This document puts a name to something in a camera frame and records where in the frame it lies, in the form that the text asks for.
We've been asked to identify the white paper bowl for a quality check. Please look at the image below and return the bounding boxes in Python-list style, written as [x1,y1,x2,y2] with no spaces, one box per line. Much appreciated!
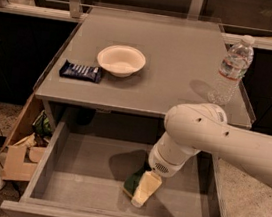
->
[97,45,146,78]

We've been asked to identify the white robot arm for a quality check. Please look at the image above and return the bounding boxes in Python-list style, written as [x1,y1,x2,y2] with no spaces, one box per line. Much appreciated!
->
[131,103,272,208]

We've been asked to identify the grey counter cabinet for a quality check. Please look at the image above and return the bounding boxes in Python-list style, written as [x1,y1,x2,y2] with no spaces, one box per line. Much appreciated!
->
[28,0,269,158]

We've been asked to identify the dark blue snack bar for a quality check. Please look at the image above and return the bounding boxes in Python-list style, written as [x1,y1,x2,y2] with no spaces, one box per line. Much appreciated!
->
[59,60,102,84]

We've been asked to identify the metal railing frame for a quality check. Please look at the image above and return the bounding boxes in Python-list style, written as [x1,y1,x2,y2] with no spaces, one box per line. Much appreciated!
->
[0,0,272,52]

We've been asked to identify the green snack bag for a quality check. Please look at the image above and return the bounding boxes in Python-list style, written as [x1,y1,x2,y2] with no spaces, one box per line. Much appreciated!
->
[32,111,53,137]

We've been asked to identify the clear plastic water bottle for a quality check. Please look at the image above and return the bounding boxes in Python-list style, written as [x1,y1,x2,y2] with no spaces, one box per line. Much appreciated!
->
[207,35,255,106]

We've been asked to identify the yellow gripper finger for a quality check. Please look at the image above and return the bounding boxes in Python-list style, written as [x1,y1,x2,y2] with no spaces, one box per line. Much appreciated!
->
[131,171,162,208]

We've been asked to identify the green and yellow sponge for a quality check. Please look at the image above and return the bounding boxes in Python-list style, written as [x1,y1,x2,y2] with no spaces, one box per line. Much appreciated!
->
[123,167,147,198]

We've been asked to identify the open grey top drawer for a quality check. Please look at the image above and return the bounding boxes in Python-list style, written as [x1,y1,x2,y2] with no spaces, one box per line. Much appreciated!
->
[0,114,261,217]

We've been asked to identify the brown cardboard box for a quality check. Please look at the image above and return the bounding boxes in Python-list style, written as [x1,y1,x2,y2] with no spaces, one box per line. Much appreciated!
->
[0,94,45,181]

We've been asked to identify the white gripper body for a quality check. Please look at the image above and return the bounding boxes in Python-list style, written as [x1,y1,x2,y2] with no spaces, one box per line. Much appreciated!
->
[148,132,200,178]

